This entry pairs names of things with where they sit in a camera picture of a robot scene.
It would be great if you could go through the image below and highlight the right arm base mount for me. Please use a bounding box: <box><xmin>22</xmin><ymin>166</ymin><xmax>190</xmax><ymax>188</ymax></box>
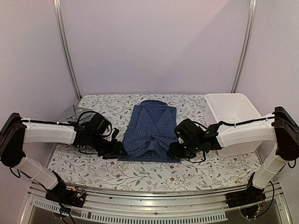
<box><xmin>225</xmin><ymin>187</ymin><xmax>266</xmax><ymax>208</ymax></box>

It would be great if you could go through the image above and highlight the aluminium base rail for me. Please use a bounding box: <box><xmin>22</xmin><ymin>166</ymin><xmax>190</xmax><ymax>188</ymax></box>
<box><xmin>20</xmin><ymin>182</ymin><xmax>294</xmax><ymax>224</ymax></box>

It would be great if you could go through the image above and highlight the grey folded shirt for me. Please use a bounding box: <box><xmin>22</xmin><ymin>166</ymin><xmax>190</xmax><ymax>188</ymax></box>
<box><xmin>60</xmin><ymin>105</ymin><xmax>94</xmax><ymax>123</ymax></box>

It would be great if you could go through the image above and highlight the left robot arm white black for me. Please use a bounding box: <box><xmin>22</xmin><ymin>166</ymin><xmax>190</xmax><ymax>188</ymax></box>
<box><xmin>0</xmin><ymin>111</ymin><xmax>127</xmax><ymax>203</ymax></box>

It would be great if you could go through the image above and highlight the white plastic basket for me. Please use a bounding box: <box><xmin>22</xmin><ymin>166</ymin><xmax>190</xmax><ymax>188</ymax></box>
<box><xmin>205</xmin><ymin>93</ymin><xmax>261</xmax><ymax>157</ymax></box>

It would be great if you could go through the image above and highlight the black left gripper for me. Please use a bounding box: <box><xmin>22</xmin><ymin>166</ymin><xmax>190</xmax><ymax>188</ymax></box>
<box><xmin>89</xmin><ymin>133</ymin><xmax>128</xmax><ymax>160</ymax></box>

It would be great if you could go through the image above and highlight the aluminium frame post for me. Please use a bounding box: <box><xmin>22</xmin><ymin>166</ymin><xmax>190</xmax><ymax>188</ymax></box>
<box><xmin>53</xmin><ymin>0</ymin><xmax>82</xmax><ymax>99</ymax></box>
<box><xmin>230</xmin><ymin>0</ymin><xmax>257</xmax><ymax>93</ymax></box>

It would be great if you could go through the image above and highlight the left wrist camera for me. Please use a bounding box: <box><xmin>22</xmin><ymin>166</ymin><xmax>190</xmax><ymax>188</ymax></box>
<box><xmin>85</xmin><ymin>113</ymin><xmax>119</xmax><ymax>139</ymax></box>

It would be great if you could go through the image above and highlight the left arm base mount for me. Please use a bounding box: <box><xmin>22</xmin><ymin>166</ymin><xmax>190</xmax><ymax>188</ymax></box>
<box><xmin>45</xmin><ymin>187</ymin><xmax>86</xmax><ymax>208</ymax></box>

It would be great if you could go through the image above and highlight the floral white tablecloth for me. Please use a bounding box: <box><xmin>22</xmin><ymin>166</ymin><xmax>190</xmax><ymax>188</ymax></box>
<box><xmin>48</xmin><ymin>94</ymin><xmax>261</xmax><ymax>192</ymax></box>

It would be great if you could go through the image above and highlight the left aluminium frame post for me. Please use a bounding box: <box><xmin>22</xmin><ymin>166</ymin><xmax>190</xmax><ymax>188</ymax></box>
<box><xmin>53</xmin><ymin>0</ymin><xmax>82</xmax><ymax>99</ymax></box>

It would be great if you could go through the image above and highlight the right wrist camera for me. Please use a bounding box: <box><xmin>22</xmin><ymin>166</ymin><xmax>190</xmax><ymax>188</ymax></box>
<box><xmin>174</xmin><ymin>119</ymin><xmax>205</xmax><ymax>143</ymax></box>

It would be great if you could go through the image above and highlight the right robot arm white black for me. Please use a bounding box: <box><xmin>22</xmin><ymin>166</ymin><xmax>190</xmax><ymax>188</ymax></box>
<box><xmin>167</xmin><ymin>106</ymin><xmax>299</xmax><ymax>203</ymax></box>

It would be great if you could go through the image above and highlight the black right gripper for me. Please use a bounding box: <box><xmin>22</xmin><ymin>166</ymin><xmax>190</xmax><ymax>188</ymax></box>
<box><xmin>167</xmin><ymin>140</ymin><xmax>200</xmax><ymax>159</ymax></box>

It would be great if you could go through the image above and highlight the right aluminium frame post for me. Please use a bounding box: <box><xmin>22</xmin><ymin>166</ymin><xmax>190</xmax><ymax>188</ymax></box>
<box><xmin>230</xmin><ymin>0</ymin><xmax>257</xmax><ymax>93</ymax></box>

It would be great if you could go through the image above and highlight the blue checked long sleeve shirt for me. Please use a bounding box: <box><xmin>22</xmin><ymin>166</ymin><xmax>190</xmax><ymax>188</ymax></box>
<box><xmin>118</xmin><ymin>100</ymin><xmax>180</xmax><ymax>163</ymax></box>

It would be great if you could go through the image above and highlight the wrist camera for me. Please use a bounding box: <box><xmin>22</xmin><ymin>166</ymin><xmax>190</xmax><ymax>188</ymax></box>
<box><xmin>85</xmin><ymin>113</ymin><xmax>119</xmax><ymax>139</ymax></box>
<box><xmin>174</xmin><ymin>119</ymin><xmax>205</xmax><ymax>143</ymax></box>

